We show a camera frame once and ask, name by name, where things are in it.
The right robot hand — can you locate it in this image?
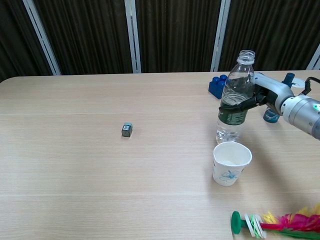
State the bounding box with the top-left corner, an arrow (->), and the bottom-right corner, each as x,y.
218,72 -> 296,117

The transparent plastic water bottle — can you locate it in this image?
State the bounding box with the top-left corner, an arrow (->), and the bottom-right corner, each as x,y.
216,49 -> 256,145

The small blue bottle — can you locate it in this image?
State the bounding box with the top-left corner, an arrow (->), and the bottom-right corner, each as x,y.
262,72 -> 296,124

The white paper cup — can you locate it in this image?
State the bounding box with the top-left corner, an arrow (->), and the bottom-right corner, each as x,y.
212,141 -> 253,187

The blue toy building block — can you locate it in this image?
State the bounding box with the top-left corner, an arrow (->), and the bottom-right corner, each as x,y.
208,74 -> 229,100

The colourful feather shuttlecock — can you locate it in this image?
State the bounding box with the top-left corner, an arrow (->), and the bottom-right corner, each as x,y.
230,202 -> 320,240

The small grey-green box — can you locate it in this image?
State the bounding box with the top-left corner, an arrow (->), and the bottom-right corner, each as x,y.
121,121 -> 133,138

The black folding partition screen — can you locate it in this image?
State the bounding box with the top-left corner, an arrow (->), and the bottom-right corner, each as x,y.
0,0 -> 320,83

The white table cable grommet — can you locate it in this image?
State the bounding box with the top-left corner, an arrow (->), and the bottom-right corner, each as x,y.
291,77 -> 306,88

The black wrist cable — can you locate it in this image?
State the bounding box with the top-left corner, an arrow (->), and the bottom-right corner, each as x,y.
298,76 -> 320,97

